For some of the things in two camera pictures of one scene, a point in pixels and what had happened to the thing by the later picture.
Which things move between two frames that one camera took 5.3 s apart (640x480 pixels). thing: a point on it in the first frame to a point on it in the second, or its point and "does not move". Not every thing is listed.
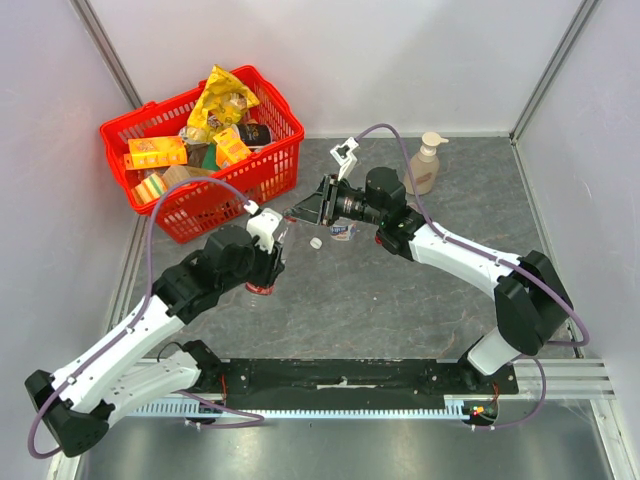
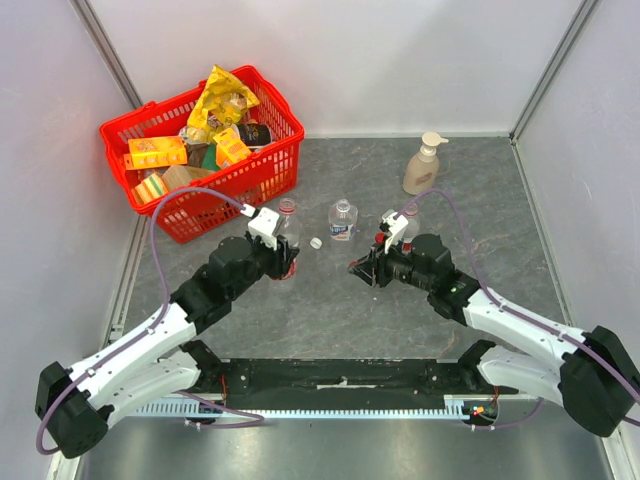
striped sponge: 150,188 does not move
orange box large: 155,151 does not move
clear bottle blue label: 343,229 does not move
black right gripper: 325,201 to 377,267
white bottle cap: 316,243 does not move
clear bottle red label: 258,289 to 290,229
